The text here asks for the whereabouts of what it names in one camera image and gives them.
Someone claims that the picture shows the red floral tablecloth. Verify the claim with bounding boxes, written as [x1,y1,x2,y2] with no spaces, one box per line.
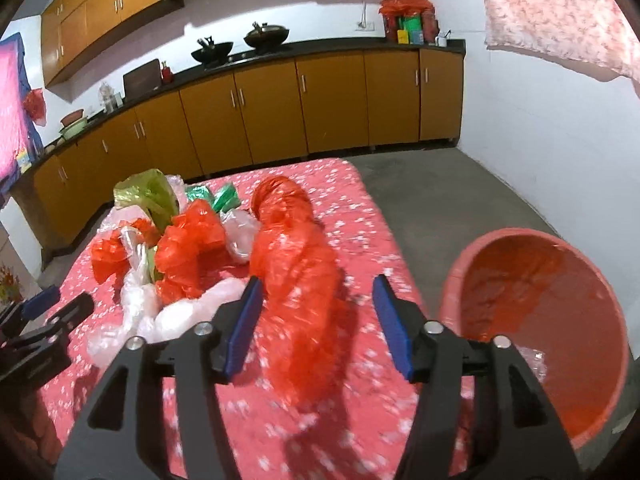
[37,157,476,480]

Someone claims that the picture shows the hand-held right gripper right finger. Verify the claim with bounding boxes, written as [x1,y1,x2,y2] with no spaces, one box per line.
[372,274,583,480]

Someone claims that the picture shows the red hanging plastic bag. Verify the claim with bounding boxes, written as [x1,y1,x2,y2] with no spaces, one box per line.
[22,87,47,126]

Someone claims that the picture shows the large red plastic bag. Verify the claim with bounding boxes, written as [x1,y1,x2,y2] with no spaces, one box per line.
[248,176,353,408]

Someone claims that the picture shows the white translucent plastic bag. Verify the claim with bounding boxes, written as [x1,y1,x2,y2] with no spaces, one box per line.
[87,227,166,368]

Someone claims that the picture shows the red plastic bag on boxes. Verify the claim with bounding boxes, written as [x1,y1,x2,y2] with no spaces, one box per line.
[378,0,436,43]

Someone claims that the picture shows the stacked wash basins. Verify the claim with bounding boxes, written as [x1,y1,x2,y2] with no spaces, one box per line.
[59,110,90,139]

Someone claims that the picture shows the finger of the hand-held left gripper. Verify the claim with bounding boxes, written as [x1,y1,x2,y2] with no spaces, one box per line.
[27,292,96,343]
[0,285,62,333]

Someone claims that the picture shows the pink hanging cloth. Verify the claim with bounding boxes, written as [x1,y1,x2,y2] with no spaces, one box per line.
[0,32,43,186]

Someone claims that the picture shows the red plastic bin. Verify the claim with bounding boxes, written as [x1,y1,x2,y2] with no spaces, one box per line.
[436,228,630,451]

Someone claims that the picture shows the brown kitchen cabinets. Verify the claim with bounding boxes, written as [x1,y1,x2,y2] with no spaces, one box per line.
[40,0,168,88]
[31,49,466,251]

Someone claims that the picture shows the pink translucent plastic bag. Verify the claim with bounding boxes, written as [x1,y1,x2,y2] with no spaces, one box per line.
[101,206,152,235]

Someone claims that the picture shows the small red plastic bag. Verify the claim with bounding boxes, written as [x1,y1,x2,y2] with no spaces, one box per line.
[90,220,157,283]

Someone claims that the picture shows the glass jar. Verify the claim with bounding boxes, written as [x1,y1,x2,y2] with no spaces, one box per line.
[98,81,121,111]

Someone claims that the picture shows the pale pink plastic bag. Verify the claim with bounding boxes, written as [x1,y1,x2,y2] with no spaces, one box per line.
[145,277,249,343]

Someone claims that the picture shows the black wok with lid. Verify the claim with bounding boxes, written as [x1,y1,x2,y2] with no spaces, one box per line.
[243,21,291,51]

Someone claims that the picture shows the yellow-green plastic bag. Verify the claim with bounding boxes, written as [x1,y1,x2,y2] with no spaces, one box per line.
[113,169,181,231]

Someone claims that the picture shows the clear bubble plastic bag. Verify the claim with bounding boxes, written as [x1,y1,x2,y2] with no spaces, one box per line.
[164,175,188,206]

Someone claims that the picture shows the crumpled red plastic bag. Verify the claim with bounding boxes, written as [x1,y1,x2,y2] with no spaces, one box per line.
[154,199,231,306]

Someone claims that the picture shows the brown lower kitchen cabinets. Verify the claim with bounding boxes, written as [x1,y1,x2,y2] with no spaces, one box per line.
[31,49,466,251]

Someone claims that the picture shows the brown upper kitchen cabinets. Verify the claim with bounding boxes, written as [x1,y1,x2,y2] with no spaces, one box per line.
[40,0,168,88]

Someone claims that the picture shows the dark wooden cutting board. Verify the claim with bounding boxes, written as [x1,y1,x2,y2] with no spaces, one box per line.
[123,59,162,98]

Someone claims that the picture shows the black kitchen countertop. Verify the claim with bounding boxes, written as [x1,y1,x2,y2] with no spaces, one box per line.
[30,39,467,161]

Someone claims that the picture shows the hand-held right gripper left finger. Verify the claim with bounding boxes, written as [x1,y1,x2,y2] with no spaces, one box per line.
[54,276,265,480]

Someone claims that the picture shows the pink floral curtain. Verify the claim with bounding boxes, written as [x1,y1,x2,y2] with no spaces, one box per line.
[475,0,640,83]

